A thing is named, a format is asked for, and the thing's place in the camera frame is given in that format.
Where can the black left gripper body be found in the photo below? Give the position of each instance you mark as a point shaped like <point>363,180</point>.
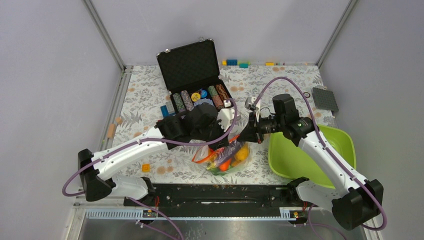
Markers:
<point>214,129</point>

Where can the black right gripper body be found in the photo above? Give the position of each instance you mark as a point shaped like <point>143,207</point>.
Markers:
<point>270,124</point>

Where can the clear zip top bag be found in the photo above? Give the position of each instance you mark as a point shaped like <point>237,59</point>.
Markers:
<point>206,156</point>

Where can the orange toy carrot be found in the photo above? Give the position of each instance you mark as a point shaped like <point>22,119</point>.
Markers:
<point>225,165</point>

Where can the yellow toy bell pepper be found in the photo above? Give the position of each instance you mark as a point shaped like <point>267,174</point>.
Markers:
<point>241,155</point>

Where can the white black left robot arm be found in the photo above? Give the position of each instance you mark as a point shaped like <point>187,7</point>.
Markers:
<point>202,126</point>

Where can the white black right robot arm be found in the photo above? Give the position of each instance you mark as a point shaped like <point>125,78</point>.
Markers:
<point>354,199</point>

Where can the yellow big blind button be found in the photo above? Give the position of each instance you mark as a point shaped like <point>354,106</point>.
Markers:
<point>195,96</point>

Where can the blue small blind button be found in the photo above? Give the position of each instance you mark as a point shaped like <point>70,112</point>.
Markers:
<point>203,94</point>

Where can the grey toy brick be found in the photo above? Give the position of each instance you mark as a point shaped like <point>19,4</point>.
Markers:
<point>170,107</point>

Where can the blue toy brick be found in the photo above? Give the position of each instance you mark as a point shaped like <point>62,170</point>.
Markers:
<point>164,111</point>

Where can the grey building baseplate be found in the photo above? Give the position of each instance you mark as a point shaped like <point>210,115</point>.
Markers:
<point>324,99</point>

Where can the black poker chip case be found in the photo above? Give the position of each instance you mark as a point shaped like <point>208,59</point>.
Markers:
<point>189,69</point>

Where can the small orange toy cracker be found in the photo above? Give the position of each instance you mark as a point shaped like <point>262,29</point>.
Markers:
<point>145,168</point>

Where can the wooden block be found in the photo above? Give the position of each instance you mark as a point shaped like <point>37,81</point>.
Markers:
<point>111,131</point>

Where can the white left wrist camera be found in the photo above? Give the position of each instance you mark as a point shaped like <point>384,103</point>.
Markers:
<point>226,115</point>

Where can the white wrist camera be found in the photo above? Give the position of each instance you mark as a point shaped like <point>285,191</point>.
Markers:
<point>226,115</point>
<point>250,104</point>

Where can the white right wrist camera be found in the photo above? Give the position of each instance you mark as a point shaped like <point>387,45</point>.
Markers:
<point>250,104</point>

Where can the blue toy block at wall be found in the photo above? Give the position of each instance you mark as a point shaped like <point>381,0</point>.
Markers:
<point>231,62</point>

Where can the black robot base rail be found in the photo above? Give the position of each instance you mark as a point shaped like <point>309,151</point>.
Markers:
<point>222,200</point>

